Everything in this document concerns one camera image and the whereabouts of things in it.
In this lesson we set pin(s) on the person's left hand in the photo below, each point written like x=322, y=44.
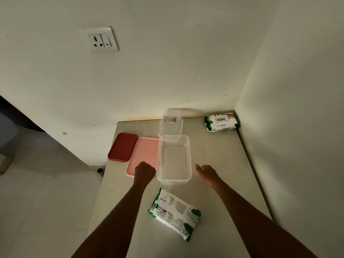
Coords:
x=144, y=173

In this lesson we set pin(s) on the person's right hand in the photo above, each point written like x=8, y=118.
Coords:
x=209, y=175

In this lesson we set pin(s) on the pink plastic lid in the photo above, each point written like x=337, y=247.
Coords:
x=143, y=155

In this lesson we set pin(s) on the large clear plastic container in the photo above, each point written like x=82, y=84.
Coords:
x=174, y=161

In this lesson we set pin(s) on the dark red plastic lid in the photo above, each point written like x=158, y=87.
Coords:
x=122, y=147

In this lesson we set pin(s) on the white green wet wipes pack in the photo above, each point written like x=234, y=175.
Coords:
x=221, y=122
x=174, y=213

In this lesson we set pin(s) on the small clear plastic container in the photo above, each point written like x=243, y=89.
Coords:
x=172, y=123

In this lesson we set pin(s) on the person's left forearm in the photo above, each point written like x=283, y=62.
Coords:
x=115, y=223

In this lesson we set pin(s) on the person's right forearm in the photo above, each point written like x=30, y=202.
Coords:
x=255, y=225

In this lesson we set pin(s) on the grey table leg base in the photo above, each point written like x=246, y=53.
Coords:
x=100, y=170

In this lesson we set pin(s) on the beige furniture corner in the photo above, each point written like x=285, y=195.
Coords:
x=4, y=163

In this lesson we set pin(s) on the white wall socket switch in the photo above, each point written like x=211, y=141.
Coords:
x=99, y=39

